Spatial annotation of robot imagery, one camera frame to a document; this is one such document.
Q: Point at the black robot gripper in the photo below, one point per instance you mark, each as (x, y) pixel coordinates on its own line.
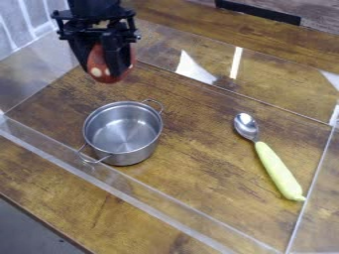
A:
(99, 19)

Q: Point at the red toy mushroom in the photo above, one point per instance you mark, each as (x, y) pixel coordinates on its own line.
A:
(98, 68)

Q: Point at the small silver pot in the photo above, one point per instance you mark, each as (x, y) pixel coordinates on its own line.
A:
(122, 132)

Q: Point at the clear acrylic barrier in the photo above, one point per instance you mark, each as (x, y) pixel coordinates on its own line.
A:
(201, 198)

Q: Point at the black bar in background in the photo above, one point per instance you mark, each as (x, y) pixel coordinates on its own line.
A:
(259, 12)

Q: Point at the spoon with yellow handle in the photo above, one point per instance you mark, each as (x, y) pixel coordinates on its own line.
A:
(274, 165)

